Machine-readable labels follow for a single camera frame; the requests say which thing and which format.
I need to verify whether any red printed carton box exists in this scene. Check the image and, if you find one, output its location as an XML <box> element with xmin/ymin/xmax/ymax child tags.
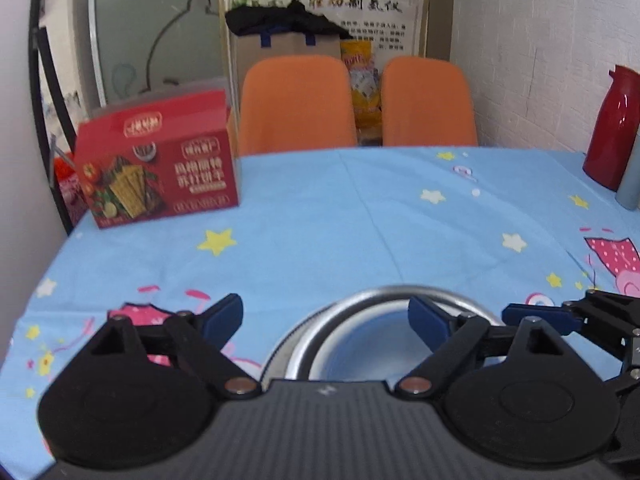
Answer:
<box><xmin>74</xmin><ymin>80</ymin><xmax>241</xmax><ymax>230</ymax></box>

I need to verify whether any red plastic bag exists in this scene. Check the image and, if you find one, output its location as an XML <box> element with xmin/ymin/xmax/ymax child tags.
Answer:
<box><xmin>52</xmin><ymin>155</ymin><xmax>93</xmax><ymax>227</ymax></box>

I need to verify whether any grey bottle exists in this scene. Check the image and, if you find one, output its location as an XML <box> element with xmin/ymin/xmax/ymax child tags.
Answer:
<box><xmin>615</xmin><ymin>135</ymin><xmax>640</xmax><ymax>211</ymax></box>

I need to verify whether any yellow snack package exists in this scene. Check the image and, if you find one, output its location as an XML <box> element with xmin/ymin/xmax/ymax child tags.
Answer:
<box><xmin>340</xmin><ymin>40</ymin><xmax>383</xmax><ymax>130</ymax></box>

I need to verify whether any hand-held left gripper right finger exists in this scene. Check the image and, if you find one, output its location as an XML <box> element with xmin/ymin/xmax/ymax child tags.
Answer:
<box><xmin>395</xmin><ymin>296</ymin><xmax>569</xmax><ymax>395</ymax></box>

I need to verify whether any stainless steel bowl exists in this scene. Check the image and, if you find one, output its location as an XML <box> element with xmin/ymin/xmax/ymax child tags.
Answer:
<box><xmin>260</xmin><ymin>284</ymin><xmax>507</xmax><ymax>383</ymax></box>

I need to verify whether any blue star printed tablecloth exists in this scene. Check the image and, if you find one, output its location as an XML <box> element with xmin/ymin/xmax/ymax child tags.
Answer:
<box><xmin>0</xmin><ymin>146</ymin><xmax>640</xmax><ymax>471</ymax></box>

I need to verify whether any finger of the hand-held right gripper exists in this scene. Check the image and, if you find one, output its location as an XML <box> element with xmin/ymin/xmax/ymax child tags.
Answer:
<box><xmin>501</xmin><ymin>288</ymin><xmax>640</xmax><ymax>361</ymax></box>

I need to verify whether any black curved metal frame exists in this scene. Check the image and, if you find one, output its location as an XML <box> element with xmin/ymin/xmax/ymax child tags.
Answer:
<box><xmin>27</xmin><ymin>0</ymin><xmax>101</xmax><ymax>237</ymax></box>

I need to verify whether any blue translucent plastic bowl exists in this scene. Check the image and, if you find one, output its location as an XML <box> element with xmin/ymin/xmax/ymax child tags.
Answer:
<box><xmin>309</xmin><ymin>305</ymin><xmax>431</xmax><ymax>383</ymax></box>

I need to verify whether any red thermos jug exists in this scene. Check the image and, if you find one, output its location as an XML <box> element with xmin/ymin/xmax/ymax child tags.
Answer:
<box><xmin>582</xmin><ymin>64</ymin><xmax>640</xmax><ymax>192</ymax></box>

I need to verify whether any cardboard box with blue handles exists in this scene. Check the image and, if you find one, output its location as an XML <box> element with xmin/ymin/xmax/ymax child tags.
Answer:
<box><xmin>232</xmin><ymin>30</ymin><xmax>343</xmax><ymax>106</ymax></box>

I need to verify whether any dark cloth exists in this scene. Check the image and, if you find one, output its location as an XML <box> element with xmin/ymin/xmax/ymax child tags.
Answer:
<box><xmin>225</xmin><ymin>0</ymin><xmax>353</xmax><ymax>41</ymax></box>

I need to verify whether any orange chair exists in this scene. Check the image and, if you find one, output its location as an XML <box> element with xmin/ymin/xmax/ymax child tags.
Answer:
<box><xmin>239</xmin><ymin>56</ymin><xmax>358</xmax><ymax>157</ymax></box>
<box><xmin>382</xmin><ymin>56</ymin><xmax>479</xmax><ymax>147</ymax></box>

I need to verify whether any wall poster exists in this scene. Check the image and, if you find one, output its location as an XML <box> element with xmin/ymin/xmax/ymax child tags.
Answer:
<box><xmin>220</xmin><ymin>0</ymin><xmax>431</xmax><ymax>61</ymax></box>

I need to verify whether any frosted glass door with cartoon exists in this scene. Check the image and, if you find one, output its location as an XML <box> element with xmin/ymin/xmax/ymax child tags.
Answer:
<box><xmin>72</xmin><ymin>0</ymin><xmax>231</xmax><ymax>111</ymax></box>

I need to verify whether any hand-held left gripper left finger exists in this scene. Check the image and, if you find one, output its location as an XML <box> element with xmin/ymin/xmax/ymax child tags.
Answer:
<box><xmin>92</xmin><ymin>292</ymin><xmax>262</xmax><ymax>396</ymax></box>

